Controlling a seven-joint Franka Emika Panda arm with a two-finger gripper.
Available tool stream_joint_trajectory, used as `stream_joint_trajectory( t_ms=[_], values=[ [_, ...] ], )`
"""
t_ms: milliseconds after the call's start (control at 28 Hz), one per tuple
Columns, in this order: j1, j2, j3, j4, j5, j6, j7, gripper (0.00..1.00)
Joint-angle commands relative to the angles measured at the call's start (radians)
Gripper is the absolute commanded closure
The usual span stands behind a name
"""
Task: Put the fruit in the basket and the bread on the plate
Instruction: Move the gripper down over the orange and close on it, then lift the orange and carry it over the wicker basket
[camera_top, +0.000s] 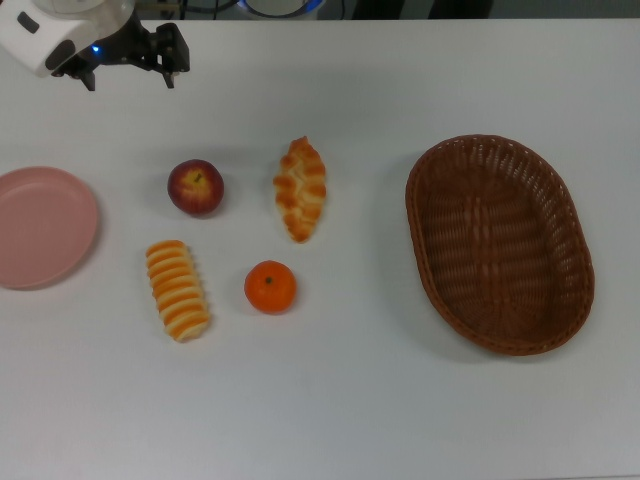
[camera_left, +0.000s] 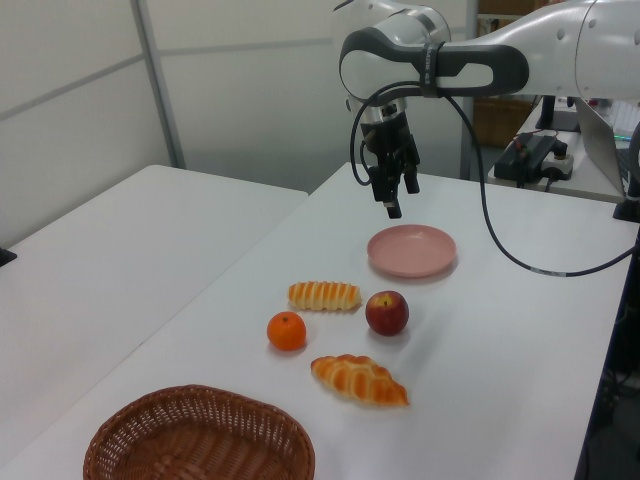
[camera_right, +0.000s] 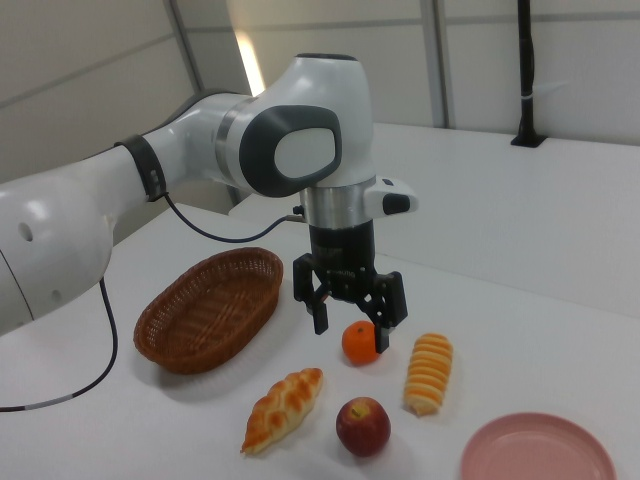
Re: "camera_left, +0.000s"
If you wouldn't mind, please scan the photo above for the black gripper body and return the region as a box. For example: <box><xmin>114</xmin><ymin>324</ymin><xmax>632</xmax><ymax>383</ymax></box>
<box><xmin>359</xmin><ymin>113</ymin><xmax>413</xmax><ymax>169</ymax></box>

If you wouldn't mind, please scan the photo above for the ridged striped toy bread roll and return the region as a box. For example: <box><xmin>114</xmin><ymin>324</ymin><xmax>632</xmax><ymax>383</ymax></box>
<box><xmin>287</xmin><ymin>280</ymin><xmax>363</xmax><ymax>314</ymax></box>

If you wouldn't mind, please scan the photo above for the red toy apple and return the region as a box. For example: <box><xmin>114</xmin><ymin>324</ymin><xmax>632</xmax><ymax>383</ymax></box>
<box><xmin>364</xmin><ymin>290</ymin><xmax>410</xmax><ymax>337</ymax></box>

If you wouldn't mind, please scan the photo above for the toy orange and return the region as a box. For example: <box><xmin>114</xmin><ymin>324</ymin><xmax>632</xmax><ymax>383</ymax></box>
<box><xmin>266</xmin><ymin>311</ymin><xmax>307</xmax><ymax>352</ymax></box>

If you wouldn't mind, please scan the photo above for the braided toy bread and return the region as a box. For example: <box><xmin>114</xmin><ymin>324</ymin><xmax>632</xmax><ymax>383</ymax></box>
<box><xmin>310</xmin><ymin>353</ymin><xmax>410</xmax><ymax>409</ymax></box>

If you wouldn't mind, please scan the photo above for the pink plate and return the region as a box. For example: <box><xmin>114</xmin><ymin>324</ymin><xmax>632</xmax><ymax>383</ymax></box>
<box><xmin>366</xmin><ymin>224</ymin><xmax>458</xmax><ymax>279</ymax></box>

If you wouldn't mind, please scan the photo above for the brown woven basket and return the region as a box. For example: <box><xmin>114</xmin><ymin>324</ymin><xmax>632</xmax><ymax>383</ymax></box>
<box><xmin>83</xmin><ymin>383</ymin><xmax>317</xmax><ymax>480</ymax></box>

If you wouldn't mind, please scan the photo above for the brown cardboard box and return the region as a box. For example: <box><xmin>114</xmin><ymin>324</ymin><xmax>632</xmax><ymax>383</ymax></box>
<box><xmin>473</xmin><ymin>96</ymin><xmax>534</xmax><ymax>148</ymax></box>

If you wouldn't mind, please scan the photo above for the black power box with plugs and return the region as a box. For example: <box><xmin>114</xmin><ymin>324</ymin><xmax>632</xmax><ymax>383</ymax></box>
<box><xmin>494</xmin><ymin>132</ymin><xmax>574</xmax><ymax>189</ymax></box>

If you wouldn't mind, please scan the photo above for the black monitor stand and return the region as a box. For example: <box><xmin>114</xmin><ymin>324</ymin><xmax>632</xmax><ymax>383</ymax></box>
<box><xmin>534</xmin><ymin>94</ymin><xmax>581</xmax><ymax>133</ymax></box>

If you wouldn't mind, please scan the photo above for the silver laptop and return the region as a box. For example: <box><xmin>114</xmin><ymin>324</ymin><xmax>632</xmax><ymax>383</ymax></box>
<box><xmin>574</xmin><ymin>96</ymin><xmax>640</xmax><ymax>202</ymax></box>

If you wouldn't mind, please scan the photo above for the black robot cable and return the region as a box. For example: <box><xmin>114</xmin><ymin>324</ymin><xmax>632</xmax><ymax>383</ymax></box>
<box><xmin>348</xmin><ymin>79</ymin><xmax>640</xmax><ymax>277</ymax></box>

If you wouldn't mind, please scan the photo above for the black cable strap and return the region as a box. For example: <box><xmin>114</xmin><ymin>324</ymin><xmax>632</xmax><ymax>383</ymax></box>
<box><xmin>420</xmin><ymin>41</ymin><xmax>445</xmax><ymax>99</ymax></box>

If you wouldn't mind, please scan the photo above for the grey partition post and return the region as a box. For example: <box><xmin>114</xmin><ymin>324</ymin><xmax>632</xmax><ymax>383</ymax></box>
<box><xmin>133</xmin><ymin>0</ymin><xmax>187</xmax><ymax>170</ymax></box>

